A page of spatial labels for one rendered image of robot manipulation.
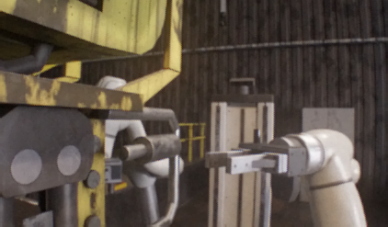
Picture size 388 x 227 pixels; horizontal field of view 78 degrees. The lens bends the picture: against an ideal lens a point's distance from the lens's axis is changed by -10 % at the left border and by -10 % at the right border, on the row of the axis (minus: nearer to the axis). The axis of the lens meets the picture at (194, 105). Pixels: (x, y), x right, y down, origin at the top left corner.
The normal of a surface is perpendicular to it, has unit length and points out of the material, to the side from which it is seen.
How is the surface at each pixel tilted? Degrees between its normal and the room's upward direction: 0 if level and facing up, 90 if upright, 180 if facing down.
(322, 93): 90
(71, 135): 90
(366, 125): 90
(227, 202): 90
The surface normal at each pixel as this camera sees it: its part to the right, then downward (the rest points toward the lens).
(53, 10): 0.92, 0.00
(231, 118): -0.34, -0.05
